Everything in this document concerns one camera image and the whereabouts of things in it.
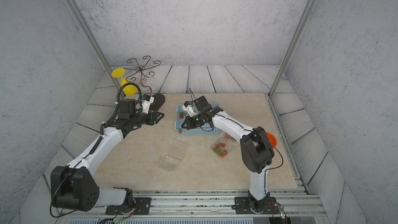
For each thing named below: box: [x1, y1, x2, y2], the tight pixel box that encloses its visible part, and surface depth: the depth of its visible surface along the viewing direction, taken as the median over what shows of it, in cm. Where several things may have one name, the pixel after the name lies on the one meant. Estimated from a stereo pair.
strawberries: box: [211, 142, 228, 159], surface depth 93 cm
